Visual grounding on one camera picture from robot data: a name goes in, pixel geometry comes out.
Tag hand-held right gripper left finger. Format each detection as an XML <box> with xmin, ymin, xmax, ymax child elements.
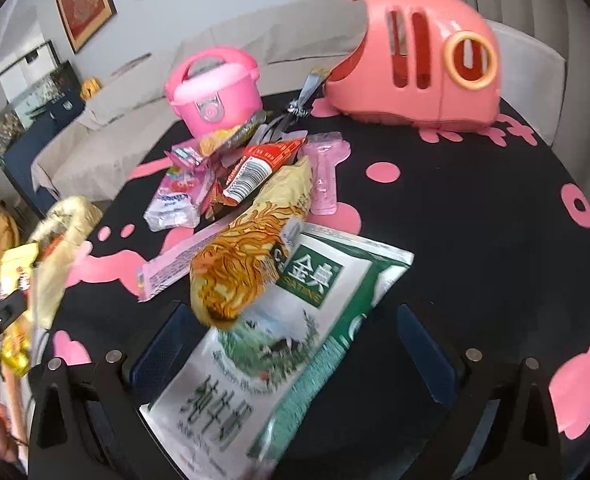
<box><xmin>27</xmin><ymin>300</ymin><xmax>211</xmax><ymax>480</ymax></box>

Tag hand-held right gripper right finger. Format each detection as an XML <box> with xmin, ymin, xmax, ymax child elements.
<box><xmin>397</xmin><ymin>300</ymin><xmax>566</xmax><ymax>480</ymax></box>

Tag green white milk pouch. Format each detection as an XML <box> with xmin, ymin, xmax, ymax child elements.
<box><xmin>140</xmin><ymin>222</ymin><xmax>416</xmax><ymax>480</ymax></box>

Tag bin with yellow bag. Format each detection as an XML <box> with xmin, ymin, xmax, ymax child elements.
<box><xmin>25</xmin><ymin>195</ymin><xmax>103</xmax><ymax>331</ymax></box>

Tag yellow noodle packet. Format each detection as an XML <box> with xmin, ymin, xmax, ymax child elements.
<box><xmin>190</xmin><ymin>155</ymin><xmax>316</xmax><ymax>331</ymax></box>

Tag clear plastic wrapper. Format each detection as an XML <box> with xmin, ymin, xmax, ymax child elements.
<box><xmin>302</xmin><ymin>132</ymin><xmax>352</xmax><ymax>216</ymax></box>

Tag long pink wrapper strip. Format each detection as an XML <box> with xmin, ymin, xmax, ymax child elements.
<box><xmin>136</xmin><ymin>220</ymin><xmax>236</xmax><ymax>303</ymax></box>

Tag black pink printed tablecloth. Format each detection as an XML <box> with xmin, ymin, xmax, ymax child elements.
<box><xmin>27</xmin><ymin>92</ymin><xmax>590</xmax><ymax>480</ymax></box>

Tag pink candy bag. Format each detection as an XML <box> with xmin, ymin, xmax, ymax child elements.
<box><xmin>144</xmin><ymin>142</ymin><xmax>226</xmax><ymax>233</ymax></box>

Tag red snack wrapper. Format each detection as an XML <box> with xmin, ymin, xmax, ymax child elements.
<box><xmin>207</xmin><ymin>137</ymin><xmax>308</xmax><ymax>218</ymax></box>

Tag yellow orange snack wrapper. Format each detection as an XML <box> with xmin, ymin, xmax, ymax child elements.
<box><xmin>197</xmin><ymin>110</ymin><xmax>268</xmax><ymax>157</ymax></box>

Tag glass fish tank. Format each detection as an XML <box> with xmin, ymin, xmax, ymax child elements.
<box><xmin>0</xmin><ymin>57</ymin><xmax>84</xmax><ymax>153</ymax></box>

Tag beige covered sofa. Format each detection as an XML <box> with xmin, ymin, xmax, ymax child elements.
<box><xmin>30</xmin><ymin>5</ymin><xmax>568</xmax><ymax>206</ymax></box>

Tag salmon pink toy carrier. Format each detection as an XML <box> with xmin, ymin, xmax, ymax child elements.
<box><xmin>322</xmin><ymin>0</ymin><xmax>503</xmax><ymax>133</ymax></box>

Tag pink toy rice cooker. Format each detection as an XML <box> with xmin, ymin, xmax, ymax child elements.
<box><xmin>165</xmin><ymin>46</ymin><xmax>263</xmax><ymax>140</ymax></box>

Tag silver black wrapper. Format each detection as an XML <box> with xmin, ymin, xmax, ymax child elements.
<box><xmin>285</xmin><ymin>67</ymin><xmax>333</xmax><ymax>121</ymax></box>

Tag red framed wall picture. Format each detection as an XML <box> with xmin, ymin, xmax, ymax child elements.
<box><xmin>51</xmin><ymin>0</ymin><xmax>117</xmax><ymax>54</ymax></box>

